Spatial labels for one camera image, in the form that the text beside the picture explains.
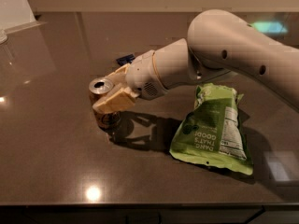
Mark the orange soda can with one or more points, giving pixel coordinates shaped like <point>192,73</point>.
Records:
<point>98,88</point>

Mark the white object at left edge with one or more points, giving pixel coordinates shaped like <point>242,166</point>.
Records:
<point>16,16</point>

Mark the green snack bag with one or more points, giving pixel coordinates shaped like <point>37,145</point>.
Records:
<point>211,134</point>

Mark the dark blue snack packet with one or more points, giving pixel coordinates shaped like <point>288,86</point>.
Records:
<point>125,59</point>

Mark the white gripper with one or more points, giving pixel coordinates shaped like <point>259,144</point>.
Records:
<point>142,76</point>

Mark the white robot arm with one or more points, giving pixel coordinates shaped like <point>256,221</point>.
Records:
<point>218,44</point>

